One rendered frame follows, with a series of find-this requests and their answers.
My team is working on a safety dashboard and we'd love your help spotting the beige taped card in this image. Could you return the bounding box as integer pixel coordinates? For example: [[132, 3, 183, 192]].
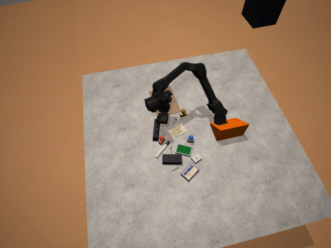
[[168, 123, 188, 140]]

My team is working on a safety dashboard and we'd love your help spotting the yellow rubber stamp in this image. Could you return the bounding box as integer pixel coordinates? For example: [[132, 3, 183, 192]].
[[180, 109, 187, 117]]

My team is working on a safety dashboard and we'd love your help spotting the red-handled rubber stamp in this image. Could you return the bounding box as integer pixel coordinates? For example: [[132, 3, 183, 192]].
[[159, 136, 165, 144]]

